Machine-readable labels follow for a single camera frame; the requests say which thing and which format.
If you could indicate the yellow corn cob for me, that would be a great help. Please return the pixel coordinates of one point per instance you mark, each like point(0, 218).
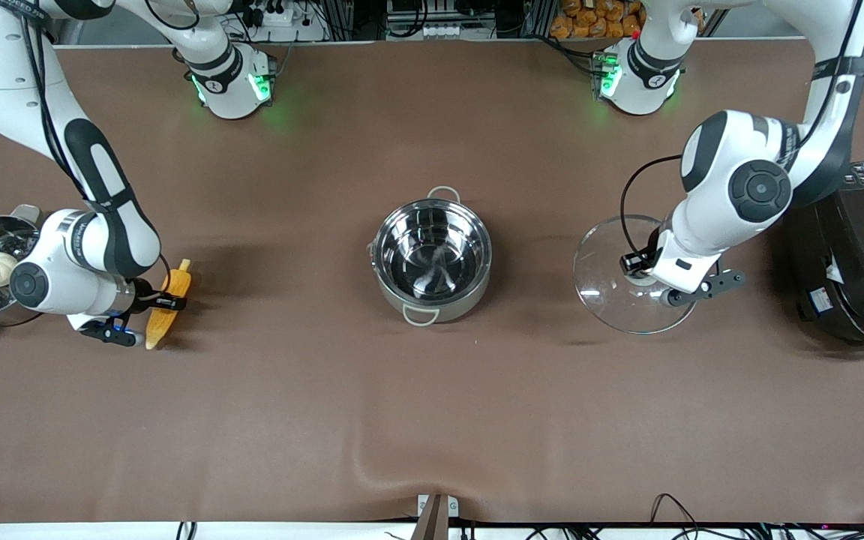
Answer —
point(177, 281)

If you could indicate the white connector block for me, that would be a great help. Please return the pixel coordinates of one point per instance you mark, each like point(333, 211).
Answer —
point(443, 31)

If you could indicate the glass pot lid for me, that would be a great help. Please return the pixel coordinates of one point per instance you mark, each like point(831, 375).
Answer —
point(604, 285)

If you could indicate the white power strip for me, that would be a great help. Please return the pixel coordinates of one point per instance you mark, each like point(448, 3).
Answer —
point(274, 16)

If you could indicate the brown tablecloth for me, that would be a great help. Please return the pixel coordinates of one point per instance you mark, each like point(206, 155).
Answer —
point(432, 420)

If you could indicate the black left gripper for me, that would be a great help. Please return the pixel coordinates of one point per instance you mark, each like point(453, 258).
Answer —
point(652, 253)

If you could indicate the metal table clamp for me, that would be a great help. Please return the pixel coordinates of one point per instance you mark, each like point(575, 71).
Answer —
point(436, 510)

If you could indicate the stainless steel cooking pot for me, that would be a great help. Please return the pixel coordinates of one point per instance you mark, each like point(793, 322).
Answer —
point(432, 255)

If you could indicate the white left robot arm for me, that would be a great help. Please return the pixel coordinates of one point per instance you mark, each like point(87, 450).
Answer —
point(747, 187)

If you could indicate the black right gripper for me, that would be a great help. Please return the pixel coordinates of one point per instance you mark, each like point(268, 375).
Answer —
point(145, 293)

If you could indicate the bag of orange snacks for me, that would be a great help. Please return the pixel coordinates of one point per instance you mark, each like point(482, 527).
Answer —
point(589, 22)

